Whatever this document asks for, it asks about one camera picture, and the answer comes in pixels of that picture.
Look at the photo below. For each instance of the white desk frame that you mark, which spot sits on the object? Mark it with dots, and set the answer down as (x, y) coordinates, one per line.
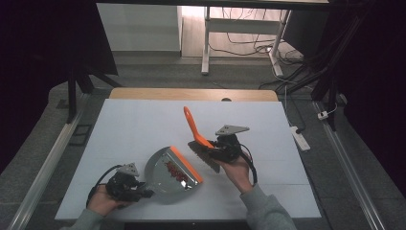
(242, 25)

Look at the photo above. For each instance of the person's left hand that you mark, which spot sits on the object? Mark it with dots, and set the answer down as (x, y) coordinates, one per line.
(102, 202)

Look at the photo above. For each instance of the wooden table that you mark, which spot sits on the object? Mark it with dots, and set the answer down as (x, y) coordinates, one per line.
(191, 94)

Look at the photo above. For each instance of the white power strip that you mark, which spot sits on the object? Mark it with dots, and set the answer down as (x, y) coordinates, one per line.
(300, 138)

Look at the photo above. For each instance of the aluminium floor rail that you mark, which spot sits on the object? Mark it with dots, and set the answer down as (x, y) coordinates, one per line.
(348, 166)
(44, 166)

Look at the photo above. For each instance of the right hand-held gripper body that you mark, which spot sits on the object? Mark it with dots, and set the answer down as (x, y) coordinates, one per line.
(228, 148)

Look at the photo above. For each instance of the black metal stand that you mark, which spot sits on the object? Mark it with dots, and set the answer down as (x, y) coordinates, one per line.
(72, 96)
(324, 80)

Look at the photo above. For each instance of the grey dustpan with orange edge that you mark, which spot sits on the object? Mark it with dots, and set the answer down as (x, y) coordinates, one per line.
(166, 185)

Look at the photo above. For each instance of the small white plug adapter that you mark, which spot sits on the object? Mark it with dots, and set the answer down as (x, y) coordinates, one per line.
(323, 115)

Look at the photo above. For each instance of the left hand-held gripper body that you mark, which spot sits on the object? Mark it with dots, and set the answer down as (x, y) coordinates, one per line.
(123, 187)

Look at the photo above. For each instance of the white cabinet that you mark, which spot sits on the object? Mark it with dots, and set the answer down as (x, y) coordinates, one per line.
(140, 27)

